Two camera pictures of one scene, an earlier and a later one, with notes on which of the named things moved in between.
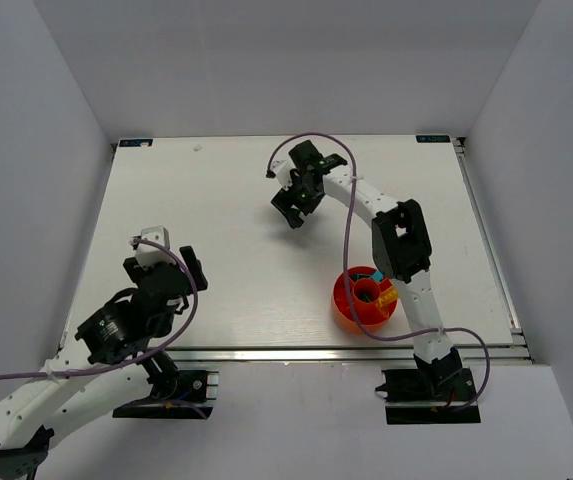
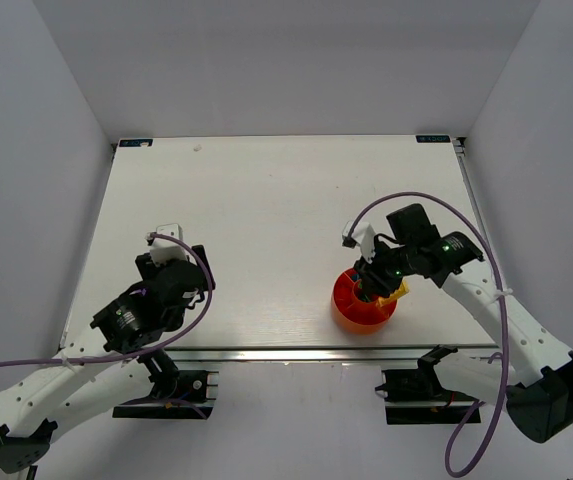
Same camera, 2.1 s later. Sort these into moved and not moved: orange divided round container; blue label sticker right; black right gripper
Moved: black right gripper
Not moved: orange divided round container; blue label sticker right
